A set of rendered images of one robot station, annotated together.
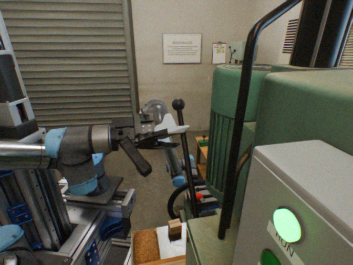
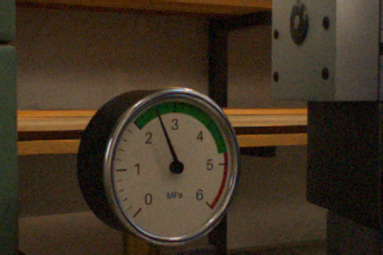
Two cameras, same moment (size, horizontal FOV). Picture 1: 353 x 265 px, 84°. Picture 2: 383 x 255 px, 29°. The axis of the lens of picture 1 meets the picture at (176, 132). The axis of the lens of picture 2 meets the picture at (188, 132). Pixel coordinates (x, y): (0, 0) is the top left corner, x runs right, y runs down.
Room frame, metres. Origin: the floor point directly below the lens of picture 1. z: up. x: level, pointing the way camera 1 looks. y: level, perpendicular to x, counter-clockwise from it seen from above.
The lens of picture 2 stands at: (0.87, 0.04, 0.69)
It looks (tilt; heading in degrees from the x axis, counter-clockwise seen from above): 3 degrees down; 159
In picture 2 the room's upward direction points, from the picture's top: straight up
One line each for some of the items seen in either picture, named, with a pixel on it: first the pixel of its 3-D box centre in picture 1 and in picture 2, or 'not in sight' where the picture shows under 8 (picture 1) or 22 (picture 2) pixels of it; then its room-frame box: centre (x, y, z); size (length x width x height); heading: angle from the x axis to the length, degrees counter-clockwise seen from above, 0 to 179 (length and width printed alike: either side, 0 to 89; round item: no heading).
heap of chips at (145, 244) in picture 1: (145, 244); not in sight; (0.46, 0.11, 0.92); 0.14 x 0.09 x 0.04; 12
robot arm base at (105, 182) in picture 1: (95, 179); not in sight; (0.88, 0.45, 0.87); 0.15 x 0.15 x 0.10
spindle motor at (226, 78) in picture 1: (245, 134); not in sight; (0.43, -0.17, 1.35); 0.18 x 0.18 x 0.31
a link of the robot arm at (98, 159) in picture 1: (91, 161); not in sight; (0.89, 0.45, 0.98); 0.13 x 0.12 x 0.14; 9
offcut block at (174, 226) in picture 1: (175, 226); not in sight; (0.53, 0.01, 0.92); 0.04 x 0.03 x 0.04; 108
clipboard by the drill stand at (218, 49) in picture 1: (219, 52); not in sight; (3.49, -0.70, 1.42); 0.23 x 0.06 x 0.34; 97
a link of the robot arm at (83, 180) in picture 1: (78, 171); not in sight; (0.47, 0.28, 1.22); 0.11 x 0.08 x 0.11; 46
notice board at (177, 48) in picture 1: (182, 48); not in sight; (3.44, -0.09, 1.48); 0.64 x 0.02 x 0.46; 97
